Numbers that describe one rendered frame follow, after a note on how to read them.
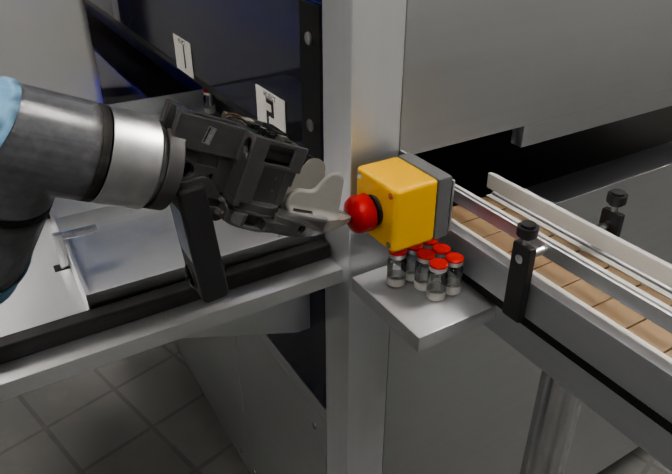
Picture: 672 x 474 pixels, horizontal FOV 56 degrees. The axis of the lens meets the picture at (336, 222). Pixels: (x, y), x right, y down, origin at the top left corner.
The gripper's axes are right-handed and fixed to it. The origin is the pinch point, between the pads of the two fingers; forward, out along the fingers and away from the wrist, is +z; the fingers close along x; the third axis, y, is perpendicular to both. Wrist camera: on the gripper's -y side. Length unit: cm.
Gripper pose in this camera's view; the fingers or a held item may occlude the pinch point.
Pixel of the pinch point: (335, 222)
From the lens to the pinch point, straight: 63.1
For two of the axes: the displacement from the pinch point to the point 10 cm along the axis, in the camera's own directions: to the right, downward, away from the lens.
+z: 7.8, 1.4, 6.2
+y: 3.6, -9.0, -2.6
